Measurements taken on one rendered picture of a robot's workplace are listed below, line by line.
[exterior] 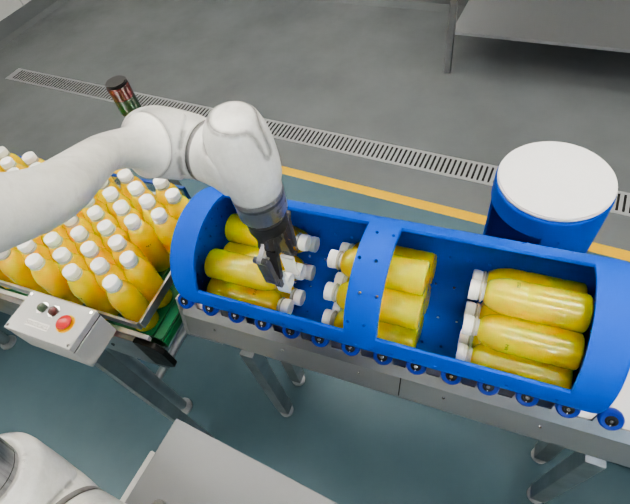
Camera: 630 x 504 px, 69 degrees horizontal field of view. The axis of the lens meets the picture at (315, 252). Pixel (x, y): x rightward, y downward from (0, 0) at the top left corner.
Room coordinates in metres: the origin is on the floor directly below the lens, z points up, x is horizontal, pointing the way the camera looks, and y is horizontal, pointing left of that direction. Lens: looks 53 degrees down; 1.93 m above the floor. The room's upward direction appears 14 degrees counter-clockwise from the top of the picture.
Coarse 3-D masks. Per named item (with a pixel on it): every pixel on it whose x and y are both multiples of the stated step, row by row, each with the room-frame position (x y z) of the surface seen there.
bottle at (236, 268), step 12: (216, 252) 0.66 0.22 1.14; (228, 252) 0.66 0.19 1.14; (204, 264) 0.65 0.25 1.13; (216, 264) 0.63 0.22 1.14; (228, 264) 0.62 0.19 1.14; (240, 264) 0.61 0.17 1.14; (252, 264) 0.60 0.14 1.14; (216, 276) 0.62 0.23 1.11; (228, 276) 0.60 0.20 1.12; (240, 276) 0.59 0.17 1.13; (252, 276) 0.58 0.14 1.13; (252, 288) 0.57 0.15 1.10; (264, 288) 0.56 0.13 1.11; (276, 288) 0.56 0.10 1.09
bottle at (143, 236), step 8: (144, 224) 0.88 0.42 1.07; (128, 232) 0.86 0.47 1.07; (136, 232) 0.85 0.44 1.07; (144, 232) 0.86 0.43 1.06; (152, 232) 0.87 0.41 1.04; (136, 240) 0.84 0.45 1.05; (144, 240) 0.84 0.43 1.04; (152, 240) 0.85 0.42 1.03; (144, 248) 0.84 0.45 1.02; (152, 248) 0.85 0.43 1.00; (160, 248) 0.86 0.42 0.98; (152, 256) 0.84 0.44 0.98; (160, 256) 0.85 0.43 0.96; (168, 256) 0.86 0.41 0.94; (152, 264) 0.84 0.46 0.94; (160, 264) 0.84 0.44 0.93; (168, 264) 0.85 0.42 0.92
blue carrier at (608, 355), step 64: (192, 256) 0.62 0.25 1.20; (320, 256) 0.69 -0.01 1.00; (384, 256) 0.48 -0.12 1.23; (448, 256) 0.56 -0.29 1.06; (512, 256) 0.49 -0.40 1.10; (576, 256) 0.39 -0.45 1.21; (320, 320) 0.52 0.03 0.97; (448, 320) 0.45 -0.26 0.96; (512, 384) 0.24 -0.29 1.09; (576, 384) 0.20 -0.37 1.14
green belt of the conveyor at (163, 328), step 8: (160, 272) 0.84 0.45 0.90; (168, 272) 0.83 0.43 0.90; (176, 296) 0.75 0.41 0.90; (168, 304) 0.72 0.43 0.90; (176, 304) 0.72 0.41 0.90; (160, 312) 0.71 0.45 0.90; (168, 312) 0.70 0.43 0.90; (176, 312) 0.70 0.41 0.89; (160, 320) 0.68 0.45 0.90; (168, 320) 0.68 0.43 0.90; (176, 320) 0.68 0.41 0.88; (128, 328) 0.68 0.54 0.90; (152, 328) 0.66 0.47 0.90; (160, 328) 0.66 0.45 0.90; (168, 328) 0.65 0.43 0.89; (176, 328) 0.66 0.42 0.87; (152, 336) 0.64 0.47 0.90; (160, 336) 0.63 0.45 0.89; (168, 336) 0.64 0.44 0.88; (160, 344) 0.64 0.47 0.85; (168, 344) 0.62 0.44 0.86
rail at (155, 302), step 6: (168, 276) 0.76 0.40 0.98; (168, 282) 0.75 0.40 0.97; (162, 288) 0.72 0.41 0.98; (168, 288) 0.74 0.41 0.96; (156, 294) 0.71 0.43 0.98; (162, 294) 0.72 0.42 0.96; (156, 300) 0.70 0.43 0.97; (150, 306) 0.68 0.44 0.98; (156, 306) 0.69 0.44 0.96; (144, 312) 0.66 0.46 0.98; (150, 312) 0.67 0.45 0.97; (144, 318) 0.65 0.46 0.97; (150, 318) 0.66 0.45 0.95; (144, 324) 0.64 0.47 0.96
